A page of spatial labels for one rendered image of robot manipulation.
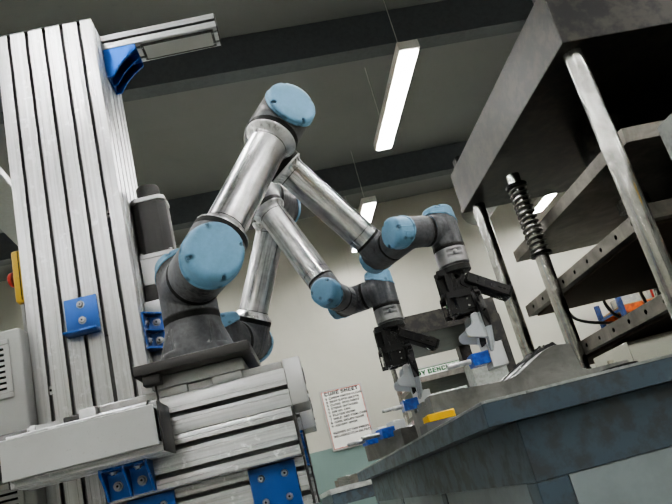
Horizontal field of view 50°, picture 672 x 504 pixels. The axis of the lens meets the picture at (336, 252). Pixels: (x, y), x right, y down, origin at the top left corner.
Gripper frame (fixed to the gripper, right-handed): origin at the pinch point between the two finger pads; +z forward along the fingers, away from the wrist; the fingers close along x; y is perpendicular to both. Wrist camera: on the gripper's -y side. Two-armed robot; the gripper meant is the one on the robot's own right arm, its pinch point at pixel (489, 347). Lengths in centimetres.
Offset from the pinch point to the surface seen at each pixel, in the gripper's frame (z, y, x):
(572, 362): 6.6, -21.9, -10.1
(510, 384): 8.1, -5.4, -10.1
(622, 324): -7, -67, -64
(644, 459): 29, -1, 50
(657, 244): -20, -62, -22
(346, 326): -177, -70, -734
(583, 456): 26, 8, 50
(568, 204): -54, -69, -74
